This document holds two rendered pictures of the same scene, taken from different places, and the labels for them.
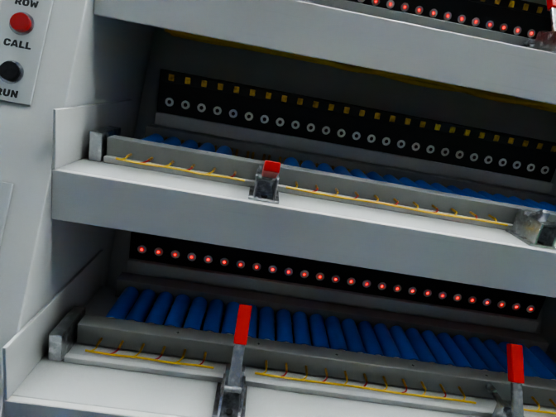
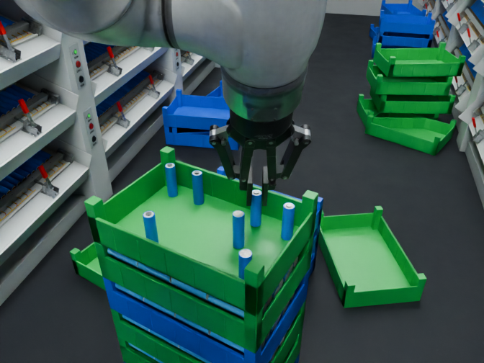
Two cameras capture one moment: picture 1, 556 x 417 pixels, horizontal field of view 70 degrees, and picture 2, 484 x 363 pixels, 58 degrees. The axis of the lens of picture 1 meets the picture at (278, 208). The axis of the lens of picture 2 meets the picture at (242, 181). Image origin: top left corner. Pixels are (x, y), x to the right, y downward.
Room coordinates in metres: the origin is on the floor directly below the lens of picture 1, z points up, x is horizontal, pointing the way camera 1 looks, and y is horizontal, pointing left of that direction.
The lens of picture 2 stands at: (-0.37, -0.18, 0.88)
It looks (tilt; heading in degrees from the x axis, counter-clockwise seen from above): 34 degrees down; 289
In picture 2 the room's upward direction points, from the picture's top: straight up
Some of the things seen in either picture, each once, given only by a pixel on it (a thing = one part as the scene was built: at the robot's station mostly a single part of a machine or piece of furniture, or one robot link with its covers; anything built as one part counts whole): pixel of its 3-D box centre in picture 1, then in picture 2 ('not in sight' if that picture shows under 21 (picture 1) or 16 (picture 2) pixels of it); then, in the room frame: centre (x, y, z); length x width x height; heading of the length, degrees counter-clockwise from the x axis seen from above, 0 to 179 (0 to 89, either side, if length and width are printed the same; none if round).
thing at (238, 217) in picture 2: not in sight; (238, 230); (-0.20, -0.67, 0.44); 0.02 x 0.02 x 0.06
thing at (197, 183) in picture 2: not in sight; (197, 187); (-0.10, -0.76, 0.44); 0.02 x 0.02 x 0.06
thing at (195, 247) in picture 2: not in sight; (204, 217); (-0.14, -0.68, 0.44); 0.30 x 0.20 x 0.08; 168
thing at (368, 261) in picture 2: not in sight; (364, 252); (-0.40, -1.14, 0.04); 0.30 x 0.20 x 0.08; 115
